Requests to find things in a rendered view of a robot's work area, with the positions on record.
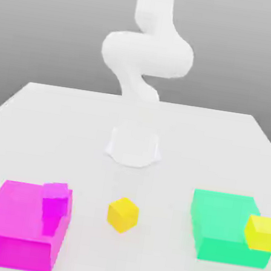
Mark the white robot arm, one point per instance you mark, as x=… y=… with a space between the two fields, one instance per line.
x=147 y=54

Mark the small magenta cube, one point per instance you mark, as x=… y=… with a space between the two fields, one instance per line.
x=55 y=201

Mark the small lime yellow cube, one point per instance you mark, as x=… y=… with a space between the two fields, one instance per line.
x=261 y=233

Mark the large magenta box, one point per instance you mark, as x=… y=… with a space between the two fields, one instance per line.
x=12 y=224

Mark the large green box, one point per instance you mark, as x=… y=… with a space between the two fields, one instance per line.
x=220 y=221

